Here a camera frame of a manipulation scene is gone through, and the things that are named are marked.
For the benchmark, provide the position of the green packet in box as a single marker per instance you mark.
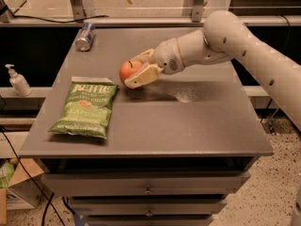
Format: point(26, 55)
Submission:
point(6, 173)

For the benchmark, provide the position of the white pump soap bottle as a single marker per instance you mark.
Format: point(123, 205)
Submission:
point(18, 82)

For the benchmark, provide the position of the cardboard box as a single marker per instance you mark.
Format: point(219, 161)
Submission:
point(24, 191)

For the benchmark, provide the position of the grey drawer cabinet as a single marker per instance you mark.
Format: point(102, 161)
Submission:
point(175, 149)

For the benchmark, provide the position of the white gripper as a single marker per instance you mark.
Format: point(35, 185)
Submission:
point(166, 56)

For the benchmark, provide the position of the green jalapeno chip bag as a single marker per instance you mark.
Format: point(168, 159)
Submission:
point(88, 107)

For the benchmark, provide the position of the grey metal frame post right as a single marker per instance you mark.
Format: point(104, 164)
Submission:
point(197, 10)

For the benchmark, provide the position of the grey metal frame post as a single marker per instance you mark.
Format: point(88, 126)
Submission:
point(197, 10)
point(78, 9)

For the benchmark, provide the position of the red apple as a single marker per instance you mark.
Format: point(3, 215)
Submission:
point(128, 68)

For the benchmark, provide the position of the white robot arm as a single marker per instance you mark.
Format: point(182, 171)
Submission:
point(224, 36)

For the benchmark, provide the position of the silver blue soda can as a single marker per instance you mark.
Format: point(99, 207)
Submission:
point(85, 38)

